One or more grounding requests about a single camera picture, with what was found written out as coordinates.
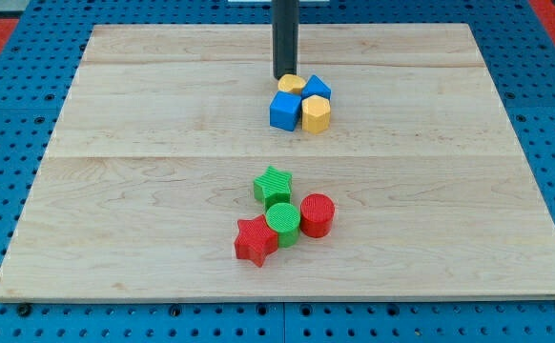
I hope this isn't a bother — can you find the green star block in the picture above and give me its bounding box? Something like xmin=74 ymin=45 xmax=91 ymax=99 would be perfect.
xmin=253 ymin=166 xmax=292 ymax=211

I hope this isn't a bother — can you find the red star block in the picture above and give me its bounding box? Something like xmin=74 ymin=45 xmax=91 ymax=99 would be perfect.
xmin=234 ymin=214 xmax=278 ymax=268

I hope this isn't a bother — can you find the green cylinder block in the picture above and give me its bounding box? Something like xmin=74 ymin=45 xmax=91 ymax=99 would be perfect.
xmin=266 ymin=203 xmax=300 ymax=248

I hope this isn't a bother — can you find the red cylinder block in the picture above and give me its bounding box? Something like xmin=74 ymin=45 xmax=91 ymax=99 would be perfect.
xmin=299 ymin=193 xmax=336 ymax=238

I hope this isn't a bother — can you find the blue cube block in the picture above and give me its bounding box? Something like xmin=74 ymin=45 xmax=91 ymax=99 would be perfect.
xmin=269 ymin=91 xmax=302 ymax=131

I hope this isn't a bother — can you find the yellow hexagon block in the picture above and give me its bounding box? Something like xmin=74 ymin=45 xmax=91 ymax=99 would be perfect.
xmin=301 ymin=95 xmax=331 ymax=133

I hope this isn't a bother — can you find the yellow heart block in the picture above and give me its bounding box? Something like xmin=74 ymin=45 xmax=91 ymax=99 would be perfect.
xmin=277 ymin=73 xmax=307 ymax=95

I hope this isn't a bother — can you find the blue triangle block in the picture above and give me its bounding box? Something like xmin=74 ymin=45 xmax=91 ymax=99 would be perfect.
xmin=301 ymin=74 xmax=332 ymax=100

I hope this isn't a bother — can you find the light wooden board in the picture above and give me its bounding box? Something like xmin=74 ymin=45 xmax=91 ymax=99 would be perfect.
xmin=0 ymin=24 xmax=555 ymax=304

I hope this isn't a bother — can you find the black cylindrical pointer rod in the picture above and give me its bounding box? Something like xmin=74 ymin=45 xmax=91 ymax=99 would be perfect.
xmin=271 ymin=0 xmax=299 ymax=80

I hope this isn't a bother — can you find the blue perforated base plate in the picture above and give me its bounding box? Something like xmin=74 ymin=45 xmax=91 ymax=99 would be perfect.
xmin=0 ymin=0 xmax=555 ymax=342

